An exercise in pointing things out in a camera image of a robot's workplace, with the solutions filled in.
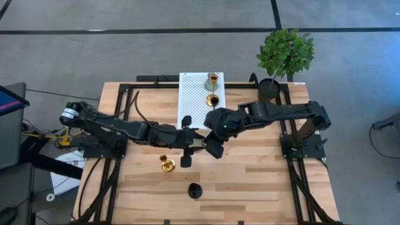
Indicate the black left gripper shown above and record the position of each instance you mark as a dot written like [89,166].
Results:
[186,140]

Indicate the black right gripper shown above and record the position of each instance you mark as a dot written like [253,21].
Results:
[215,149]

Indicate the gold candlestick holder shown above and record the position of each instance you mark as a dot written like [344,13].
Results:
[168,165]
[208,100]

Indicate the black candlestick holder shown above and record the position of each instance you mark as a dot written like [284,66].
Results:
[214,100]
[195,191]

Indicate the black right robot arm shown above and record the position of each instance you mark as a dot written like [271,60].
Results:
[275,112]

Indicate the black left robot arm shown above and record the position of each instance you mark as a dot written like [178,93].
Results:
[109,128]

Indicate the white perforated metal shelf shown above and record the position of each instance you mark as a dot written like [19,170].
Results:
[193,100]

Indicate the black crossbar behind table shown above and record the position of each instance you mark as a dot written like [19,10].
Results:
[150,78]

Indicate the black curved hook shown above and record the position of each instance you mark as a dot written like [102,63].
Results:
[251,76]

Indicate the green plant in black pot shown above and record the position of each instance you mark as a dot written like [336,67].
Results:
[284,53]

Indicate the white paper sheet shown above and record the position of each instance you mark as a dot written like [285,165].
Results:
[62,184]

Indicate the black stand leg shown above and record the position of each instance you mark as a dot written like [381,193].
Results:
[56,165]

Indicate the black stand foot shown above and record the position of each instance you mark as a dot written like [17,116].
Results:
[387,122]

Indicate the grey desk unit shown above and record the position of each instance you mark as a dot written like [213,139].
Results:
[12,140]

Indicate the monitor with blue screen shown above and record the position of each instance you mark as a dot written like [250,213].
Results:
[9,103]

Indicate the black computer mouse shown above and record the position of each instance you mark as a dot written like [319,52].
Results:
[7,216]

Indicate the black aluminium rail frame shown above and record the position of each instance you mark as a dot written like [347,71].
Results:
[156,86]

